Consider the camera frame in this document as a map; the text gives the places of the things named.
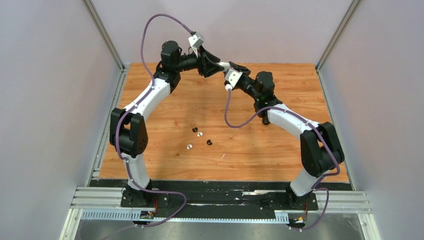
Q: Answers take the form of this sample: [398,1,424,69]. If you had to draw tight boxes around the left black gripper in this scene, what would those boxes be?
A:
[174,45,225,79]

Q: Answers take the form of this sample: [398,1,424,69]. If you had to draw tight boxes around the black earbud charging case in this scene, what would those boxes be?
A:
[262,118,270,125]

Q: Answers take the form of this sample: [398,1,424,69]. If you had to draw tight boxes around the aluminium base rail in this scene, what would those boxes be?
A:
[70,187,372,214]

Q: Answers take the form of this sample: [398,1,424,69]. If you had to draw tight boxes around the right aluminium corner post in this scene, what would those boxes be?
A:
[315,0,362,74]

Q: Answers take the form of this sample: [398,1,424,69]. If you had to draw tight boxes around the white slotted cable duct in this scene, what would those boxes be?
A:
[80,210,290,224]

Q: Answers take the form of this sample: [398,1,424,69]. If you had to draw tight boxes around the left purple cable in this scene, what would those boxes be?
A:
[114,13,188,229]

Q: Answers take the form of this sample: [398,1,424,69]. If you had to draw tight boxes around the aluminium corner post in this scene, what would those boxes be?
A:
[81,0,126,72]
[315,0,362,74]

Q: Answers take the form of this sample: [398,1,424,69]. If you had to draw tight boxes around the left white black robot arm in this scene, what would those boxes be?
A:
[109,40,231,207]

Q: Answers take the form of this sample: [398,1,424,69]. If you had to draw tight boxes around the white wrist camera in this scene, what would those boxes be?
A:
[224,69,243,91]
[188,32,204,57]

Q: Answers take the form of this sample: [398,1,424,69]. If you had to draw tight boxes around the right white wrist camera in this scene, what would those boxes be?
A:
[224,69,243,91]

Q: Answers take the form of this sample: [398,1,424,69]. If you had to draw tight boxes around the white earbud charging case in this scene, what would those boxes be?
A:
[218,61,231,72]

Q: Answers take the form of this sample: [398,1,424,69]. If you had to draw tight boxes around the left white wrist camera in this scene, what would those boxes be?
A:
[188,32,204,57]

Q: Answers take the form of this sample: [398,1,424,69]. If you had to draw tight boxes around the left aluminium corner post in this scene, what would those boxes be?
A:
[81,0,126,72]

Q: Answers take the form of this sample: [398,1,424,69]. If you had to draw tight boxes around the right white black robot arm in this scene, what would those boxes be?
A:
[223,62,345,209]

